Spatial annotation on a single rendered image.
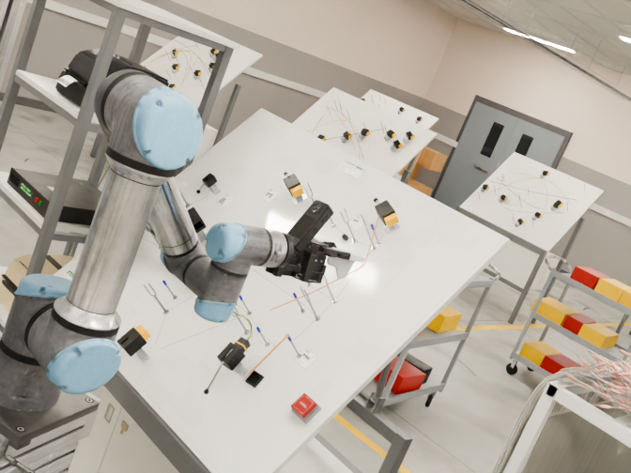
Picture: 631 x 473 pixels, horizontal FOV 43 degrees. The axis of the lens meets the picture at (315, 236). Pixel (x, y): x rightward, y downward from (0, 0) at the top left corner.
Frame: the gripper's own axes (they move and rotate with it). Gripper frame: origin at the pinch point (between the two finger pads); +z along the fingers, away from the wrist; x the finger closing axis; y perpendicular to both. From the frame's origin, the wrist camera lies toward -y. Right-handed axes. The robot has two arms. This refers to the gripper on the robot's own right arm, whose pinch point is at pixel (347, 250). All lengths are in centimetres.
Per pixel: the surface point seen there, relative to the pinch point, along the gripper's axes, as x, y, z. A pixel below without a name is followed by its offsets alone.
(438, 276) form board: -16, 6, 57
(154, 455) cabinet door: -55, 77, 8
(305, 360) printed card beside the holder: -30, 38, 30
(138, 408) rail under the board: -62, 66, 4
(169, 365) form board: -64, 54, 12
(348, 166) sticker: -70, -14, 66
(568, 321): -193, 67, 496
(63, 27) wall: -812, -55, 306
